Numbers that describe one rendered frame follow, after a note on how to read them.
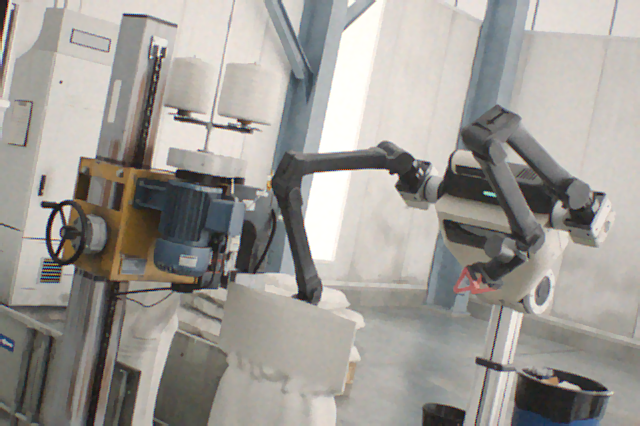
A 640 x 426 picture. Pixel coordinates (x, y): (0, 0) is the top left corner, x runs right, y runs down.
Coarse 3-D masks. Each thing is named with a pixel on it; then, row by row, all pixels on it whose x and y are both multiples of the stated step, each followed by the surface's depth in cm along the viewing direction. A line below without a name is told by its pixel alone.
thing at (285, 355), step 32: (256, 288) 273; (224, 320) 277; (256, 320) 264; (288, 320) 256; (320, 320) 252; (224, 352) 276; (256, 352) 263; (288, 352) 256; (320, 352) 252; (224, 384) 269; (256, 384) 261; (288, 384) 253; (320, 384) 252; (224, 416) 266; (256, 416) 258; (288, 416) 252; (320, 416) 252
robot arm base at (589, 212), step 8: (592, 192) 247; (600, 192) 250; (592, 200) 246; (600, 200) 249; (584, 208) 245; (592, 208) 245; (600, 208) 248; (568, 216) 251; (576, 216) 248; (584, 216) 247; (592, 216) 247; (568, 224) 250; (576, 224) 248; (584, 224) 247; (592, 224) 246
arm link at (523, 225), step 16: (464, 128) 220; (496, 144) 213; (480, 160) 219; (496, 160) 215; (496, 176) 222; (512, 176) 226; (496, 192) 228; (512, 192) 228; (512, 208) 231; (528, 208) 234; (512, 224) 238; (528, 224) 236; (528, 240) 238
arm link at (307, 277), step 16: (272, 176) 267; (288, 192) 260; (288, 208) 264; (288, 224) 269; (304, 224) 271; (288, 240) 275; (304, 240) 274; (304, 256) 277; (304, 272) 279; (304, 288) 283
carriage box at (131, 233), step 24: (96, 168) 256; (120, 168) 249; (72, 216) 261; (120, 216) 248; (144, 216) 254; (120, 240) 248; (144, 240) 256; (72, 264) 259; (96, 264) 253; (120, 264) 250
